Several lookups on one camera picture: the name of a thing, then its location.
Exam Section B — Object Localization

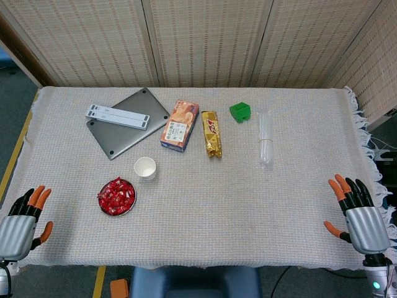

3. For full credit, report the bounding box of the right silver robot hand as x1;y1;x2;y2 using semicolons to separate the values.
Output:
323;173;392;256

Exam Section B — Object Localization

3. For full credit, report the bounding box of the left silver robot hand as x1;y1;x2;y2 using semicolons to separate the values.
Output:
0;185;54;261

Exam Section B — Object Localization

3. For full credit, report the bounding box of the white paper cup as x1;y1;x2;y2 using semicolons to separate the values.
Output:
133;156;158;182

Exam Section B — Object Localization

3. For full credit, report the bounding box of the black equipment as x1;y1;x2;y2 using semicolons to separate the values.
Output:
373;150;397;174

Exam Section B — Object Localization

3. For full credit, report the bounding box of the orange block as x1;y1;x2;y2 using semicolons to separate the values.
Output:
109;278;130;298

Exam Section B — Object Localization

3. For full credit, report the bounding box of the bowl of red candies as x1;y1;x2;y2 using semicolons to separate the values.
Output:
97;178;137;217

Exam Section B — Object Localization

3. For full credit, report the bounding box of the clear plastic tube bundle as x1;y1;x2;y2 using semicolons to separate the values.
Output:
256;107;275;171

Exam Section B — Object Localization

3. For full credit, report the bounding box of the white woven tablecloth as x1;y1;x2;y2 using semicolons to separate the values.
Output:
0;85;397;271

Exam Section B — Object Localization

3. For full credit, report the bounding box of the grey closed laptop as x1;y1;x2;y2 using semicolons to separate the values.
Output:
86;87;171;161

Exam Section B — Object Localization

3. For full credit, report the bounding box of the white folding laptop stand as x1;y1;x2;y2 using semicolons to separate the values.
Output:
85;104;151;129

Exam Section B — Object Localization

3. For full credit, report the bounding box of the beige woven screen panel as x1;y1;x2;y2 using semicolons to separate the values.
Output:
250;0;385;88
141;0;275;88
322;0;397;124
0;0;164;88

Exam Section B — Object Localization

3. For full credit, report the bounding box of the green plastic block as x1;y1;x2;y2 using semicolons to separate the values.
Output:
229;101;251;124

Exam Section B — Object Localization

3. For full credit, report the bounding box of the gold foil snack packet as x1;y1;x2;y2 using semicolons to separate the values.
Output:
201;111;224;160

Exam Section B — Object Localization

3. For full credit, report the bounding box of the dark brown wooden beam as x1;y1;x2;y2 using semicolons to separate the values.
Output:
0;14;58;88

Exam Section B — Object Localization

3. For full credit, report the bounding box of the orange and blue biscuit box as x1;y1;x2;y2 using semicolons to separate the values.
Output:
159;99;200;153

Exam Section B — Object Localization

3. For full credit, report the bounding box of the black floor cable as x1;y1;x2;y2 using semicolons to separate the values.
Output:
270;265;292;298

